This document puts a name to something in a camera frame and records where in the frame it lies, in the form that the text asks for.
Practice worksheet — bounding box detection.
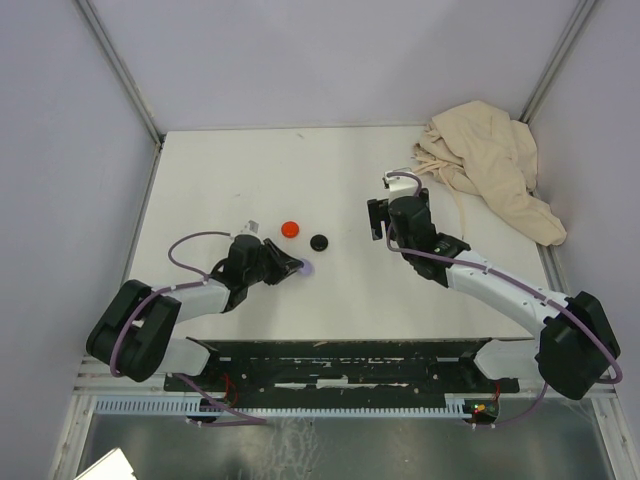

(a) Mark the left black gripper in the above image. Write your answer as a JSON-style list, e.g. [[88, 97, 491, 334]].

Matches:
[[244, 237, 303, 286]]

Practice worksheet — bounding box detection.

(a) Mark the purple earbud case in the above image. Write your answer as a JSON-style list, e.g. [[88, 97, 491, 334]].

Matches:
[[298, 259, 314, 277]]

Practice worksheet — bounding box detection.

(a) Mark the red earbud case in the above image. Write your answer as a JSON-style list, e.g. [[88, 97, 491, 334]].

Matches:
[[280, 221, 300, 239]]

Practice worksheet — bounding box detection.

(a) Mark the black earbud case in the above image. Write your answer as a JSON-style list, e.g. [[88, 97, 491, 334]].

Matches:
[[309, 234, 329, 252]]

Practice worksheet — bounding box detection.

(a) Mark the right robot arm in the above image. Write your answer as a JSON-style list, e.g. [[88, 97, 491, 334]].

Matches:
[[367, 187, 622, 400]]

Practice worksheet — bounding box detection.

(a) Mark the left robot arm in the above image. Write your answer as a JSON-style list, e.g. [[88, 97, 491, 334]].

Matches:
[[86, 234, 305, 390]]

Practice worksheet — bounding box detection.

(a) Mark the beige cloth bag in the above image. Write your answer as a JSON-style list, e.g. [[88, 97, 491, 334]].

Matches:
[[413, 101, 567, 246]]

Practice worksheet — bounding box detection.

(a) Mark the white paper corner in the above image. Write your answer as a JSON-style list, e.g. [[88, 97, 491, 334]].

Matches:
[[75, 448, 136, 480]]

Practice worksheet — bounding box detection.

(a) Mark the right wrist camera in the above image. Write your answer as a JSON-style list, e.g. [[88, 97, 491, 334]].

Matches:
[[383, 167, 422, 201]]

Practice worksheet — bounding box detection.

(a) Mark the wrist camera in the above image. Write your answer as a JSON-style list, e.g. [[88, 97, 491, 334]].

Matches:
[[231, 220, 259, 237], [383, 167, 422, 201]]

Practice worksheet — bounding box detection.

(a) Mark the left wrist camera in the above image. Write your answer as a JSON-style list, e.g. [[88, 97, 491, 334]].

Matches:
[[231, 220, 259, 237]]

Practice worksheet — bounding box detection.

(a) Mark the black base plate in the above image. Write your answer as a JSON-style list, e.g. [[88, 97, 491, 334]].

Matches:
[[193, 340, 519, 410]]

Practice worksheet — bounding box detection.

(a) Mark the aluminium frame rail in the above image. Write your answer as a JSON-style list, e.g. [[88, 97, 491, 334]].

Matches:
[[73, 353, 616, 397]]

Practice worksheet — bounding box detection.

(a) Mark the white cable duct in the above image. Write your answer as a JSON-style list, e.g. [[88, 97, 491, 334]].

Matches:
[[93, 393, 476, 417]]

